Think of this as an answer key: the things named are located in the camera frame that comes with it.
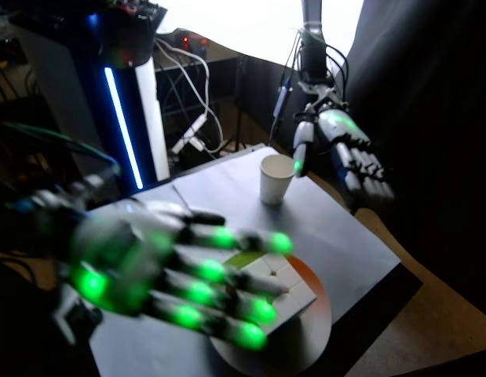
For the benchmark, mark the white paper cup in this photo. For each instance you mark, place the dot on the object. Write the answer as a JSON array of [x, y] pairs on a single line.
[[272, 184]]

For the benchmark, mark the Rubik's cube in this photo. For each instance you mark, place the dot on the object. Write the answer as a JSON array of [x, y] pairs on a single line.
[[293, 282]]

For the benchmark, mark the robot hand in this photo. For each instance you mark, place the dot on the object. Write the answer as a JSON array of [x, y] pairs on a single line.
[[337, 121], [121, 255]]

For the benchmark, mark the round beige plate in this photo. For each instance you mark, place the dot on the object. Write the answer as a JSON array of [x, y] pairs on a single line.
[[305, 345]]

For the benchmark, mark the dark curtain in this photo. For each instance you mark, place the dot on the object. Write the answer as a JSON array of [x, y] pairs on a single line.
[[423, 118]]

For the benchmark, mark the black box with red light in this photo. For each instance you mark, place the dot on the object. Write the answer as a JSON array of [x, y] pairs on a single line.
[[187, 43]]

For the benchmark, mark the white paper sheet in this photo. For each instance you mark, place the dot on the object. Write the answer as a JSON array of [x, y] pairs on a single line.
[[344, 243], [148, 345]]

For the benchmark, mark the robot body column blue light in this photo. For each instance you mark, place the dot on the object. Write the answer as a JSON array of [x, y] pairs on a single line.
[[125, 118]]

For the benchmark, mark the white power adapter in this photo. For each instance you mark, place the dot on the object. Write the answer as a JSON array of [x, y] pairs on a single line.
[[189, 135]]

